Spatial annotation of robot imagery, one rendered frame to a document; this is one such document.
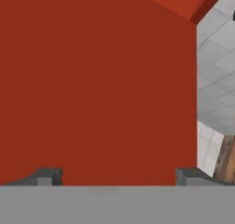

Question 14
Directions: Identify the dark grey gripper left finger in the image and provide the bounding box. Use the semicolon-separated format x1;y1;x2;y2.
5;168;64;186

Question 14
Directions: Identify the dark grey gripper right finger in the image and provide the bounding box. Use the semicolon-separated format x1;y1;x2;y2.
175;167;235;186

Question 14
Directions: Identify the brown wooden board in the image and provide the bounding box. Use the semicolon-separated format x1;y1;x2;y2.
212;133;235;185

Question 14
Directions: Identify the red cabinet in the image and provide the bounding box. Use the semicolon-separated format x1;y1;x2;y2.
0;0;229;186

